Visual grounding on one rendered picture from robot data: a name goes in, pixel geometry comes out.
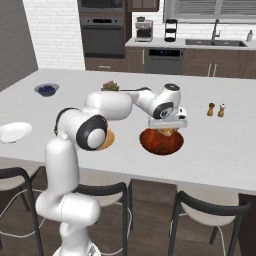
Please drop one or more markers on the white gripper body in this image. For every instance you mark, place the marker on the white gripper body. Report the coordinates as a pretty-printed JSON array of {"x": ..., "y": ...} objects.
[{"x": 166, "y": 123}]

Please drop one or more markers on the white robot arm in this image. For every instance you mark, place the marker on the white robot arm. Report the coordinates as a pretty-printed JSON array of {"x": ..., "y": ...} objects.
[{"x": 63, "y": 166}]

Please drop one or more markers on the chicken drumstick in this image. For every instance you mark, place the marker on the chicken drumstick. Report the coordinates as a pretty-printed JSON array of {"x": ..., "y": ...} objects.
[{"x": 166, "y": 132}]

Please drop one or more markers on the red-brown bowl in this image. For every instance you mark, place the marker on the red-brown bowl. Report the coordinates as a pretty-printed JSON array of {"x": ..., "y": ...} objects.
[{"x": 166, "y": 146}]

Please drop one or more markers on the red bell pepper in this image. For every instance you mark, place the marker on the red bell pepper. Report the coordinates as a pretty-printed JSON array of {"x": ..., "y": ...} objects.
[{"x": 154, "y": 143}]

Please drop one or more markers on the brown pepper shaker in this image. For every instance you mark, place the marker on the brown pepper shaker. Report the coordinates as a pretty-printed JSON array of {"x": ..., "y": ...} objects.
[{"x": 210, "y": 109}]

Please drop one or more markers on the grey bowl of blueberries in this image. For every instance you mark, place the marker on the grey bowl of blueberries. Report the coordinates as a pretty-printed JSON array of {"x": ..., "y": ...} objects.
[{"x": 46, "y": 89}]

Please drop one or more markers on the grey flat plate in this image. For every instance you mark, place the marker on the grey flat plate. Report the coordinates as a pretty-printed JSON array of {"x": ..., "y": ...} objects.
[{"x": 128, "y": 89}]

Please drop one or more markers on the brown salt shaker white top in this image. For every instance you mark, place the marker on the brown salt shaker white top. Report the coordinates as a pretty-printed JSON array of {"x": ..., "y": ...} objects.
[{"x": 221, "y": 110}]

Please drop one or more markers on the orange plate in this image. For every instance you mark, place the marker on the orange plate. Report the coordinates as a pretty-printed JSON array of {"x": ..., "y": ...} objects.
[{"x": 109, "y": 138}]

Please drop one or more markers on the grey dishwasher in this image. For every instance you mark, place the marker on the grey dishwasher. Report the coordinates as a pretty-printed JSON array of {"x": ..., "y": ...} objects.
[{"x": 164, "y": 61}]

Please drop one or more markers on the brown base cupboards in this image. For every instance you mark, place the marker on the brown base cupboards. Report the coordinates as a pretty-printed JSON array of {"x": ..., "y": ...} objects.
[
  {"x": 220, "y": 63},
  {"x": 113, "y": 63}
]

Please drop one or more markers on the black tiered stand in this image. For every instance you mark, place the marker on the black tiered stand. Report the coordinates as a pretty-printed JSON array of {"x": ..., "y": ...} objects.
[{"x": 170, "y": 30}]

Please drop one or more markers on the dark sink basin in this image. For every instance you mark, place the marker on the dark sink basin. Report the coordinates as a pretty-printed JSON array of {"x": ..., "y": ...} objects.
[{"x": 215, "y": 43}]

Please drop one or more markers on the black stool white seat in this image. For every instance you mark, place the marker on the black stool white seat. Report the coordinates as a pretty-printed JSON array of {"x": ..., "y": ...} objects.
[
  {"x": 16, "y": 181},
  {"x": 106, "y": 196},
  {"x": 206, "y": 210}
]

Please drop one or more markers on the silver coffee machine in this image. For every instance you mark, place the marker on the silver coffee machine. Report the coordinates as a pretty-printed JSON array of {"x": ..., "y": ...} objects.
[{"x": 144, "y": 30}]

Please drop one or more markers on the silver tap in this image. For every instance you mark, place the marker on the silver tap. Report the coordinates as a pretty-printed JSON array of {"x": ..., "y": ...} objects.
[{"x": 215, "y": 30}]

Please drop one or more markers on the black built-in oven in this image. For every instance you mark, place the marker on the black built-in oven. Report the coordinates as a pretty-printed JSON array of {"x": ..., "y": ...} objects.
[{"x": 102, "y": 36}]

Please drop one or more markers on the white soap dispenser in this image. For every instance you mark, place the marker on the white soap dispenser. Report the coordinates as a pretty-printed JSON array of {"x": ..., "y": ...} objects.
[{"x": 249, "y": 36}]

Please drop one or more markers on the grey window blind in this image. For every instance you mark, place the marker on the grey window blind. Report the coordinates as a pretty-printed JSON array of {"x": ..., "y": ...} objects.
[{"x": 210, "y": 10}]

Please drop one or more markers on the black microwave oven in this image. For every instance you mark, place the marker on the black microwave oven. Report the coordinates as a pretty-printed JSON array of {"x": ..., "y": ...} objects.
[{"x": 101, "y": 4}]

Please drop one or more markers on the white plate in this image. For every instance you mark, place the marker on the white plate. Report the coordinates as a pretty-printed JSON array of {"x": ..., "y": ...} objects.
[{"x": 14, "y": 131}]

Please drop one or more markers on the brown wall cupboard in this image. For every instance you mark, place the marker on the brown wall cupboard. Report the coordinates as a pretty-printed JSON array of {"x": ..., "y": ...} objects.
[{"x": 143, "y": 5}]

